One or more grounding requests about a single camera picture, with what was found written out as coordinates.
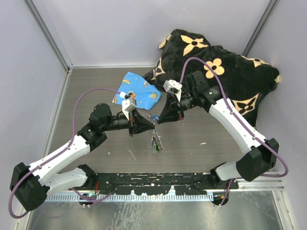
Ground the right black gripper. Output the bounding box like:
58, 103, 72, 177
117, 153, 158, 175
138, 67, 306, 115
157, 91, 197, 124

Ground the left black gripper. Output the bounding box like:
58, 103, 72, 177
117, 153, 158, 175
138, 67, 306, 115
102, 108, 155, 137

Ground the bunch of coloured keys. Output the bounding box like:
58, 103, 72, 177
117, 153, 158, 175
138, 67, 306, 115
151, 135, 160, 153

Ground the white blue large keyring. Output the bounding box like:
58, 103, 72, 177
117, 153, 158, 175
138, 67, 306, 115
147, 112, 164, 154

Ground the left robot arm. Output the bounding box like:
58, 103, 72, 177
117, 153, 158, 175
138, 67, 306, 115
9, 103, 154, 211

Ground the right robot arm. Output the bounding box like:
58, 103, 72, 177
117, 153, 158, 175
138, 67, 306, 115
158, 71, 279, 189

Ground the blue space print cloth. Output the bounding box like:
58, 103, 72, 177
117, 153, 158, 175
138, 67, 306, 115
118, 72, 161, 111

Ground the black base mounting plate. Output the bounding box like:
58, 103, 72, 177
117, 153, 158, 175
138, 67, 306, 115
74, 172, 228, 196

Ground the black floral plush pillow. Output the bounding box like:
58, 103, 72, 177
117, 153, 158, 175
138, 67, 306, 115
143, 29, 280, 127

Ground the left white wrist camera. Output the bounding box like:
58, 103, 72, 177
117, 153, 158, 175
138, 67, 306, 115
119, 92, 136, 120

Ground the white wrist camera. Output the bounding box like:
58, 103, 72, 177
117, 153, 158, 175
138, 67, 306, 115
163, 80, 182, 102
119, 92, 136, 120

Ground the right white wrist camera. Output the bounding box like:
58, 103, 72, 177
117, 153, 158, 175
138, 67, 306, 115
163, 80, 182, 102

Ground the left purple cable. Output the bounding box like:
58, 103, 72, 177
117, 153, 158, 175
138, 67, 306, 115
8, 88, 123, 218

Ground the purple cable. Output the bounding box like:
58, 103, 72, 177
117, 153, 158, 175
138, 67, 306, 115
179, 57, 288, 208
8, 88, 123, 218

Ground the slotted cable duct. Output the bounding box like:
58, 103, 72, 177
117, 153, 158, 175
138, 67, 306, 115
46, 192, 213, 202

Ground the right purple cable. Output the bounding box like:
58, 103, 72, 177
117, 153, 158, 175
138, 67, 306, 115
179, 57, 288, 208

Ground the aluminium frame rail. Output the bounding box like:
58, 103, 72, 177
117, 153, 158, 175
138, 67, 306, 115
45, 171, 285, 196

